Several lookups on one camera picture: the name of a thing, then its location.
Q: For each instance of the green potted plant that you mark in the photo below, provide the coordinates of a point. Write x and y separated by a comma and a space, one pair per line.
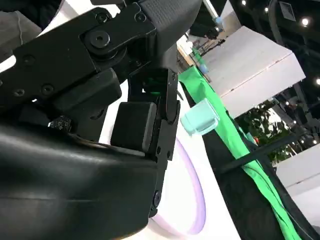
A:
265, 120

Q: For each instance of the green cloth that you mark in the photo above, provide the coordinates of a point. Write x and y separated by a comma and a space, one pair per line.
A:
225, 120

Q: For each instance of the lilac plate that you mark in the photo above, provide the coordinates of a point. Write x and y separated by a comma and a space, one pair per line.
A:
185, 190

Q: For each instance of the black stand pole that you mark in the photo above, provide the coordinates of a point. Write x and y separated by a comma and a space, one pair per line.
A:
260, 152

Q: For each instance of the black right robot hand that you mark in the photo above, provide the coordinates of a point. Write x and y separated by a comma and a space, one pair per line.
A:
62, 175

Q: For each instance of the black cloth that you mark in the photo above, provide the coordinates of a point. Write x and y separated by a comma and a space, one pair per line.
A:
240, 200

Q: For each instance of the white partition box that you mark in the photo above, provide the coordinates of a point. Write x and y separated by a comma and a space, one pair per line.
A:
250, 67

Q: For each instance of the pale green mug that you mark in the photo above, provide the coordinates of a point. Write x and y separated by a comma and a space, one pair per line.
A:
200, 117

